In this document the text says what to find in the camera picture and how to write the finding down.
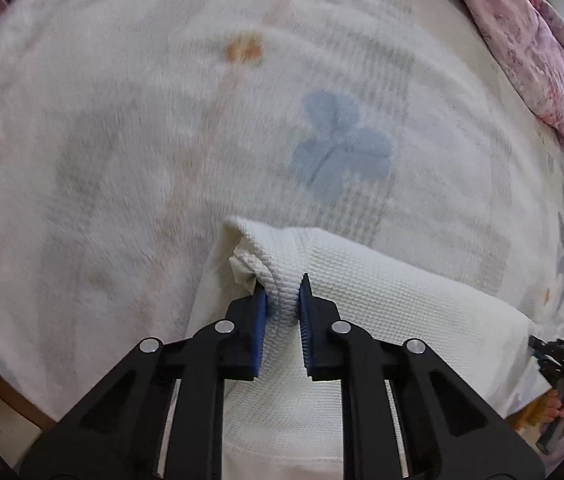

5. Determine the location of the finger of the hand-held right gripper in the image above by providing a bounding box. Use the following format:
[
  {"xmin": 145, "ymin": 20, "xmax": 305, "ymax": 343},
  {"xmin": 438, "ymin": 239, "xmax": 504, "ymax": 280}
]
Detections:
[{"xmin": 528, "ymin": 336, "xmax": 558, "ymax": 362}]

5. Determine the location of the person's right hand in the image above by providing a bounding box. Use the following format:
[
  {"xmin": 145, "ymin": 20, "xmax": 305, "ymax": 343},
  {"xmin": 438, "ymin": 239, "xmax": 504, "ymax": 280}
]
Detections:
[{"xmin": 542, "ymin": 392, "xmax": 564, "ymax": 423}]

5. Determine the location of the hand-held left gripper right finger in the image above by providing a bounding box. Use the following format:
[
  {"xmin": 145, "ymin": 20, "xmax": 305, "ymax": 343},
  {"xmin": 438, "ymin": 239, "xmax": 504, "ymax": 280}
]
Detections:
[{"xmin": 298, "ymin": 273, "xmax": 545, "ymax": 480}]

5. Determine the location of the white jacket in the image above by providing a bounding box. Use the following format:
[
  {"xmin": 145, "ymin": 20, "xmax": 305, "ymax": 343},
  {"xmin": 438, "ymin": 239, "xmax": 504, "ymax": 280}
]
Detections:
[{"xmin": 189, "ymin": 216, "xmax": 553, "ymax": 480}]

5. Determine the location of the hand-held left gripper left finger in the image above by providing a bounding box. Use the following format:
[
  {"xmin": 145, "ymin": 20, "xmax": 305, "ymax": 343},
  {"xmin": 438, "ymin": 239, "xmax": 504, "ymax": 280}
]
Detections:
[{"xmin": 19, "ymin": 285, "xmax": 268, "ymax": 480}]

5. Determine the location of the purple floral quilt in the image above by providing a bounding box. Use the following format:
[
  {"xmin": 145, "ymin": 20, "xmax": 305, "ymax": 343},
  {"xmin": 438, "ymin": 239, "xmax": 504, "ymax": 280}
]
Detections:
[{"xmin": 407, "ymin": 0, "xmax": 564, "ymax": 153}]

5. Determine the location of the floral bed sheet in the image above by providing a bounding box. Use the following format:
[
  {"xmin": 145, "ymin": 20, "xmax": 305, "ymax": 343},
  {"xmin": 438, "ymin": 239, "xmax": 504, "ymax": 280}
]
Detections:
[{"xmin": 0, "ymin": 0, "xmax": 564, "ymax": 431}]

